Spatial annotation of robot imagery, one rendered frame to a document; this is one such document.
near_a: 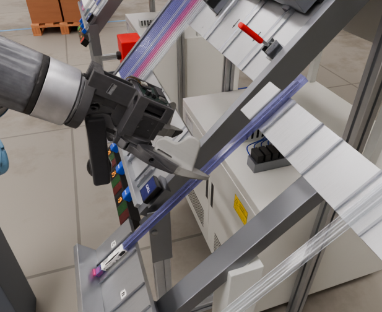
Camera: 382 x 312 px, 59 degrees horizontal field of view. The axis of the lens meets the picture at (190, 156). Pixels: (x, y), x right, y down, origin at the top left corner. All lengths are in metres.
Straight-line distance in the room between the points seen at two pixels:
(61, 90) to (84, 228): 1.40
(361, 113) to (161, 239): 0.53
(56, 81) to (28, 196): 1.66
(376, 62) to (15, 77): 0.67
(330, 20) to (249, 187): 0.50
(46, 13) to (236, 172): 3.91
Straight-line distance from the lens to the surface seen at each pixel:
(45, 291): 1.61
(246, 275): 0.58
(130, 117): 0.44
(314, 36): 0.72
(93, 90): 0.43
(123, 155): 0.93
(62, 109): 0.42
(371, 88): 0.82
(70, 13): 4.60
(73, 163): 2.20
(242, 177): 1.03
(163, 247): 0.81
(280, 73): 0.70
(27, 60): 0.42
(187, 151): 0.46
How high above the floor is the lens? 1.28
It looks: 37 degrees down
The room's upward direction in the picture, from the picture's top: straight up
